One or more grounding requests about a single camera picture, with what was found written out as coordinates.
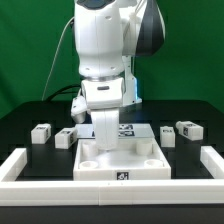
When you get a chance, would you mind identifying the white camera cable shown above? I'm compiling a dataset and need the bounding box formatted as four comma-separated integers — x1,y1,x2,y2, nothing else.
41,17,76,102

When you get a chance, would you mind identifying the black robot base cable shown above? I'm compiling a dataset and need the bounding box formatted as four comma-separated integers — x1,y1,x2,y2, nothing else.
44,83,83,102

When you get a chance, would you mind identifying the white square tabletop part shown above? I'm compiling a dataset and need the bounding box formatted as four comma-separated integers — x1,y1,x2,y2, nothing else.
73,138,171,181

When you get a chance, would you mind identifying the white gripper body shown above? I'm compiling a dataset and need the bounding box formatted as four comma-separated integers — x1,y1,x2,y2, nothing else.
82,78,124,110

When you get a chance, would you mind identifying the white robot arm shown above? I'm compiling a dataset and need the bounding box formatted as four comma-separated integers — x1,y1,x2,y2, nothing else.
74,0,165,150

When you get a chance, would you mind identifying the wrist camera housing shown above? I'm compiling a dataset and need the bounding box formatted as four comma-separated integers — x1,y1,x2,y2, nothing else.
71,96,87,124

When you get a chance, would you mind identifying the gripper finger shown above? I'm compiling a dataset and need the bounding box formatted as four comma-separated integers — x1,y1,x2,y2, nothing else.
91,108,119,150

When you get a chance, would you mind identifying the white sheet with tags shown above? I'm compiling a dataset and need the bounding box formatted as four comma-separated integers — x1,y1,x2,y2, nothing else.
75,123,154,139

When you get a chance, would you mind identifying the white U-shaped fence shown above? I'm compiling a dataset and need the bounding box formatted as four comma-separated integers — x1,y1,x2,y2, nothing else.
0,148,224,206

